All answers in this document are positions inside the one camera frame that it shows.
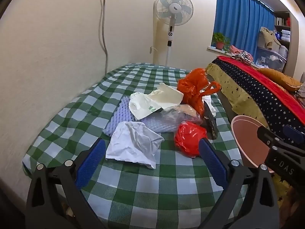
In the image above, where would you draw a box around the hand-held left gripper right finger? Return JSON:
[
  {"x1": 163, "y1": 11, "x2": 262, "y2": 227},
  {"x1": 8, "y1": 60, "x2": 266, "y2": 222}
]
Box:
[{"x1": 199, "y1": 138, "x2": 280, "y2": 229}]

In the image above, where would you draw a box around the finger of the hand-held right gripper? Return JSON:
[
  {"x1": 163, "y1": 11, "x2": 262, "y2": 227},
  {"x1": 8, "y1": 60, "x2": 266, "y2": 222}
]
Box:
[
  {"x1": 257, "y1": 126, "x2": 289, "y2": 151},
  {"x1": 283, "y1": 124, "x2": 305, "y2": 146}
]

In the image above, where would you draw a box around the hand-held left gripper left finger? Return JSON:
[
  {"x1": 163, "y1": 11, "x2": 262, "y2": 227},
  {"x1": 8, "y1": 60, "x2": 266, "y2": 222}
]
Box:
[{"x1": 26, "y1": 139, "x2": 106, "y2": 229}]

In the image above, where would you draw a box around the pink plastic bin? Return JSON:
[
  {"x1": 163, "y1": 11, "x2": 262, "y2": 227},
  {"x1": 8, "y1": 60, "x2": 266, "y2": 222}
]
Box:
[{"x1": 231, "y1": 115, "x2": 277, "y2": 174}]

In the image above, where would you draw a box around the small orange plastic bag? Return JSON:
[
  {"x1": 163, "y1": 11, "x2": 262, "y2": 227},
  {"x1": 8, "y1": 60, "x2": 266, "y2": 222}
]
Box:
[{"x1": 174, "y1": 122, "x2": 207, "y2": 158}]

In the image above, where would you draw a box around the black bag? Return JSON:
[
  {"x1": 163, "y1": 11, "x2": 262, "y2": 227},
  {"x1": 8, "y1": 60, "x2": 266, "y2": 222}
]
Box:
[{"x1": 201, "y1": 101, "x2": 218, "y2": 141}]

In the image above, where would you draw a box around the white paper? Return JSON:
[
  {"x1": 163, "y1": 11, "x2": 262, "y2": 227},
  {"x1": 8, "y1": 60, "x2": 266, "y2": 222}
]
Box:
[{"x1": 105, "y1": 121, "x2": 165, "y2": 169}]

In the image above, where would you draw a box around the pale purple foam net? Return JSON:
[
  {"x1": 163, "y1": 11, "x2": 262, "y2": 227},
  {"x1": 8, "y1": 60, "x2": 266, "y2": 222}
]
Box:
[{"x1": 103, "y1": 95, "x2": 178, "y2": 137}]

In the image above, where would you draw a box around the clear bag with tan contents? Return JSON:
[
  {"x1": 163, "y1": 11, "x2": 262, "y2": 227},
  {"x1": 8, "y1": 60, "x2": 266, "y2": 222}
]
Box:
[{"x1": 161, "y1": 104, "x2": 203, "y2": 133}]

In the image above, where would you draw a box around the white paper bag green print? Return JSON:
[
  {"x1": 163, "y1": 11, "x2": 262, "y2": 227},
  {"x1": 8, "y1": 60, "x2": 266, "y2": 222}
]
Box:
[{"x1": 130, "y1": 92, "x2": 165, "y2": 121}]

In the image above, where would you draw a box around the large orange plastic bag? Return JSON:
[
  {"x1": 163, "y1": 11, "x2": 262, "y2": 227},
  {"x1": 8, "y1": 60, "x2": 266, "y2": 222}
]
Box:
[{"x1": 177, "y1": 68, "x2": 222, "y2": 115}]

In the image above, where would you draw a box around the bed with starry navy sheet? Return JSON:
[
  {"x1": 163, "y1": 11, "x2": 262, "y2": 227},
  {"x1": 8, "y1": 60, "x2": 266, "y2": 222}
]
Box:
[{"x1": 205, "y1": 57, "x2": 305, "y2": 210}]

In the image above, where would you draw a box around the red blanket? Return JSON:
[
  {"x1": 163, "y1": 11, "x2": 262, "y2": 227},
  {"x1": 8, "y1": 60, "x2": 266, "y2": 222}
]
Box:
[{"x1": 218, "y1": 56, "x2": 305, "y2": 124}]

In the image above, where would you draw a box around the orange pillow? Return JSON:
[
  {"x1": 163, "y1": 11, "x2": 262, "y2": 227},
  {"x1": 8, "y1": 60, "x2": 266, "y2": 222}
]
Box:
[{"x1": 258, "y1": 68, "x2": 303, "y2": 92}]

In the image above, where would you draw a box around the green checked tablecloth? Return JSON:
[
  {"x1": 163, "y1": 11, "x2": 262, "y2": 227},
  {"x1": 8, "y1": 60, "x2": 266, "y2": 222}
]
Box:
[{"x1": 22, "y1": 63, "x2": 248, "y2": 229}]

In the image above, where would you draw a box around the clear plastic storage box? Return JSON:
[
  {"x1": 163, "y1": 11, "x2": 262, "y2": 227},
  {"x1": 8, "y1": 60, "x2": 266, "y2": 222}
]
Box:
[{"x1": 255, "y1": 46, "x2": 287, "y2": 73}]

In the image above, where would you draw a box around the grey plastic storage box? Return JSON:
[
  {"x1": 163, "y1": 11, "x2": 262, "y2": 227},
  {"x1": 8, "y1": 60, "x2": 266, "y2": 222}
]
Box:
[{"x1": 278, "y1": 45, "x2": 289, "y2": 59}]

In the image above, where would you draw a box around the black and white striped cloth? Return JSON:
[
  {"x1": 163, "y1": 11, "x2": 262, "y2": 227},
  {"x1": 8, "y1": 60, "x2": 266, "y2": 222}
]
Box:
[{"x1": 230, "y1": 50, "x2": 253, "y2": 65}]

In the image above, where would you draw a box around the beige jacket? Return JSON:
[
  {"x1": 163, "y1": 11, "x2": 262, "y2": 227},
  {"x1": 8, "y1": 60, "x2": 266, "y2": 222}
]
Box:
[{"x1": 258, "y1": 27, "x2": 282, "y2": 50}]

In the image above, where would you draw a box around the white window sill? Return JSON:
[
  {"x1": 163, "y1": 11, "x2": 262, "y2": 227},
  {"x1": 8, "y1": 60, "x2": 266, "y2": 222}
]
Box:
[{"x1": 207, "y1": 46, "x2": 230, "y2": 53}]

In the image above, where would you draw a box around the potted green plant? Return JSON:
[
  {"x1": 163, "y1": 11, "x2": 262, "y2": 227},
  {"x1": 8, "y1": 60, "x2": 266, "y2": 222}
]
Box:
[{"x1": 213, "y1": 33, "x2": 231, "y2": 52}]

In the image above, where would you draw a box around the wooden bookshelf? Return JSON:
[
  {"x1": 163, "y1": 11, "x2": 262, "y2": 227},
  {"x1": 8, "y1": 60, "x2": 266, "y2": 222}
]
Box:
[{"x1": 274, "y1": 11, "x2": 292, "y2": 60}]

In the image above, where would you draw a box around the blue curtain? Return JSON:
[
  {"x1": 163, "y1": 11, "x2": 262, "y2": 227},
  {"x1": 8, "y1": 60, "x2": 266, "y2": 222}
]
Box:
[{"x1": 213, "y1": 0, "x2": 275, "y2": 64}]

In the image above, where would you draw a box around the white standing fan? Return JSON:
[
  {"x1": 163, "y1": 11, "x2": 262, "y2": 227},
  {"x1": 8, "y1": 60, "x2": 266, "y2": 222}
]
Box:
[{"x1": 153, "y1": 0, "x2": 194, "y2": 67}]

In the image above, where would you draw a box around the grey wall cable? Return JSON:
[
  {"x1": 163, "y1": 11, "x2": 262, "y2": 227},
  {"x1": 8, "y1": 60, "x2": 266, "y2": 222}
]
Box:
[{"x1": 99, "y1": 0, "x2": 110, "y2": 74}]

